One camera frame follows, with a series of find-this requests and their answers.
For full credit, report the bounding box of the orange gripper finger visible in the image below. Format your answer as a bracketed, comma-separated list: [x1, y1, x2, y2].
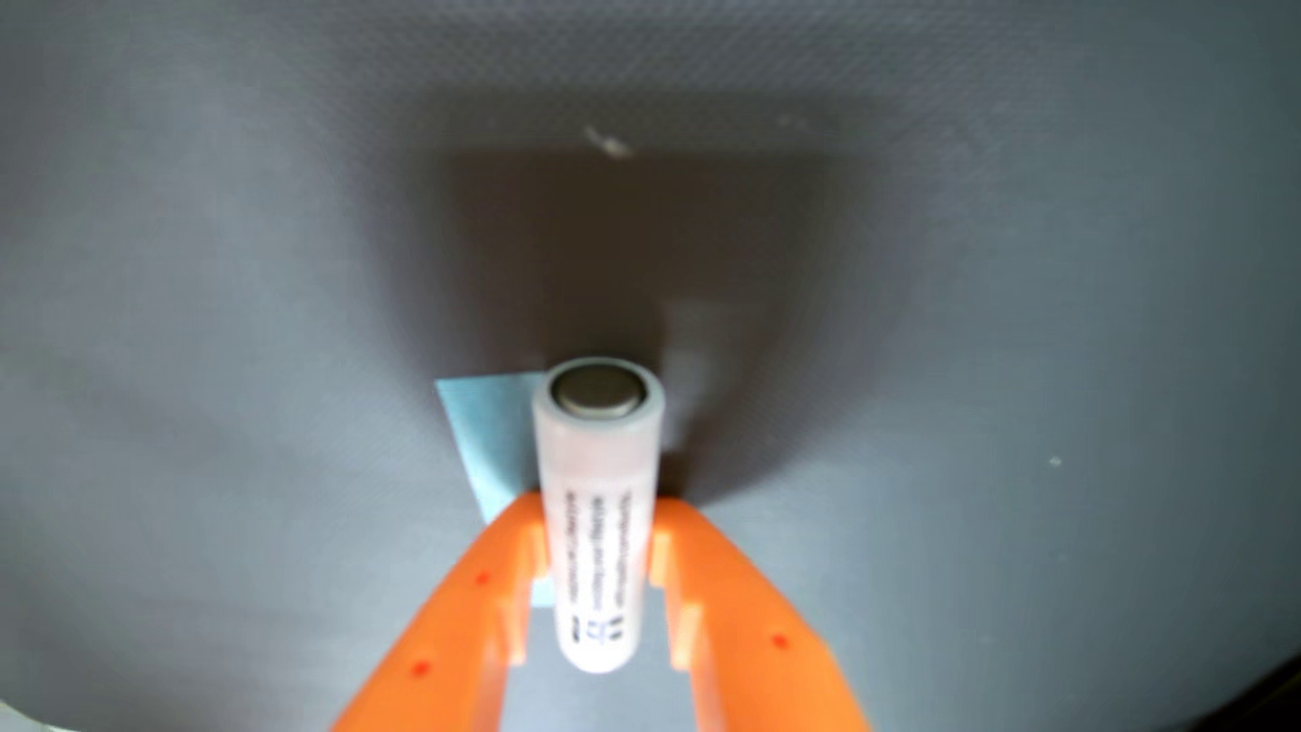
[330, 493, 553, 732]
[649, 496, 873, 732]

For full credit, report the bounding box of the white cylindrical battery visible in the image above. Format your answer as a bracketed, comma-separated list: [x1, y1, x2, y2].
[531, 356, 667, 674]

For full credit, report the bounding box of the light blue tape strip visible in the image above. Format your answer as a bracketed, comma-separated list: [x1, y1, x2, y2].
[435, 373, 558, 608]

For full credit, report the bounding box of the dark grey mat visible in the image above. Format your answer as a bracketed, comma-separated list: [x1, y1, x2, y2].
[0, 0, 1301, 732]

